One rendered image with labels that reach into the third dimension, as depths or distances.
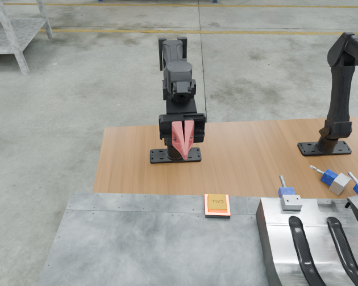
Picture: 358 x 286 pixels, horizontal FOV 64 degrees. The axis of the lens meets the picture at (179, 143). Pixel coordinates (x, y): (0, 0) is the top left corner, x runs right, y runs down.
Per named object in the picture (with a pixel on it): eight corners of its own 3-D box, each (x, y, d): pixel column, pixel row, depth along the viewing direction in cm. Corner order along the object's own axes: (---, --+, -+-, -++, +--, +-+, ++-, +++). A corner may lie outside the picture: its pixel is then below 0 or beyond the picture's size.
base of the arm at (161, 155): (203, 146, 106) (200, 134, 111) (148, 148, 105) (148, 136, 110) (202, 161, 111) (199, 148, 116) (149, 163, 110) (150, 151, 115)
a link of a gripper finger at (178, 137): (210, 144, 55) (204, 113, 62) (173, 146, 55) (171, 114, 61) (208, 167, 60) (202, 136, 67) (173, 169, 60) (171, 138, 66)
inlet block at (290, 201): (271, 181, 95) (275, 170, 92) (286, 181, 95) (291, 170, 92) (281, 215, 86) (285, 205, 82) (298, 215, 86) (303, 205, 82)
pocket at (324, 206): (311, 206, 90) (315, 198, 87) (328, 206, 89) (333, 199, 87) (316, 218, 86) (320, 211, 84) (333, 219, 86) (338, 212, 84)
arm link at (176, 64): (202, 72, 62) (196, 46, 70) (162, 74, 61) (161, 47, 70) (199, 114, 70) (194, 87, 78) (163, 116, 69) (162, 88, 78)
